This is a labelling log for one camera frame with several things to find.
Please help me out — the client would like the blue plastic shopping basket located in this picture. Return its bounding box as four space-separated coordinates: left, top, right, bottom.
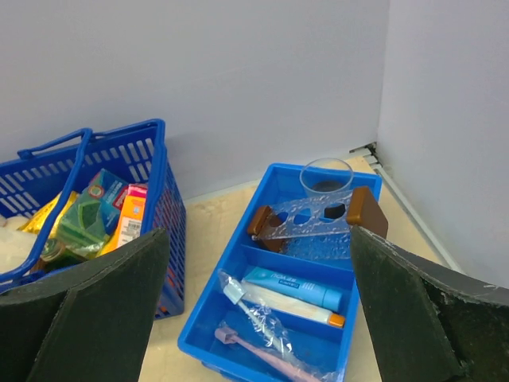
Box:
1 119 186 319

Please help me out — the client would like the blue plastic divided bin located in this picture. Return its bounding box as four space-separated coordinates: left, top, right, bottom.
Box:
178 164 382 381

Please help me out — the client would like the green glass bottle gold cap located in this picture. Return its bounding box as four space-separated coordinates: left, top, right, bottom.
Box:
29 238 65 274

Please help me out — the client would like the pink toothbrush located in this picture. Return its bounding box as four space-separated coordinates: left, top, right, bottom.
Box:
215 326 320 382

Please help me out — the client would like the white crumpled paper bag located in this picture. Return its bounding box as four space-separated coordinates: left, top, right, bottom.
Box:
0 216 37 274

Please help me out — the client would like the clear plastic cup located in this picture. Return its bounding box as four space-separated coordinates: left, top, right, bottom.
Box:
299 158 354 197

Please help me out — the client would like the white wrapped toothbrush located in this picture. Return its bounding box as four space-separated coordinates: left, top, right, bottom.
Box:
217 269 300 366

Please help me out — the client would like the blue toothpaste tube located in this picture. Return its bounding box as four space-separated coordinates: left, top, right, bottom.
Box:
243 267 343 312

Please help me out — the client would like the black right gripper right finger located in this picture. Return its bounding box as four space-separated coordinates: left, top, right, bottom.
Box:
350 227 508 381

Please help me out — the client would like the green sponge pack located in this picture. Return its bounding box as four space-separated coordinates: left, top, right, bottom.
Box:
56 169 129 258

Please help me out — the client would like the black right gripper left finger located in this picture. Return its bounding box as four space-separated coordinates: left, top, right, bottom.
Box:
1 228 169 381

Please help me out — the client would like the yellow snack packet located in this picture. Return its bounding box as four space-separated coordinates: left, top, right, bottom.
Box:
17 191 80 239

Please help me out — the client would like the orange cardboard box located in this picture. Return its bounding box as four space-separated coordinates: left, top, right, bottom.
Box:
98 184 148 256

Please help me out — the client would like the clear acrylic toothbrush holder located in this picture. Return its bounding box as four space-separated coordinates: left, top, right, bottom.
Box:
247 185 389 261

